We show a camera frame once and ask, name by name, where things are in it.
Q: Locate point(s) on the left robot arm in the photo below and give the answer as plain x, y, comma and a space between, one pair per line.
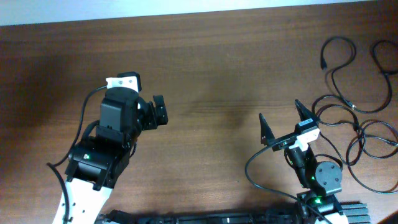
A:
104, 151

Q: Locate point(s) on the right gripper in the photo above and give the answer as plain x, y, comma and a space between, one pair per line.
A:
267, 136

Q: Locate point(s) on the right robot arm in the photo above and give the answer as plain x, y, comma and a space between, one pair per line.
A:
321, 179

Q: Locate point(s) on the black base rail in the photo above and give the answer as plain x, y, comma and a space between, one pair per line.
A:
350, 214

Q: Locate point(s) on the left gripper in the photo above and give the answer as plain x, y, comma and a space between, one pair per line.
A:
159, 109

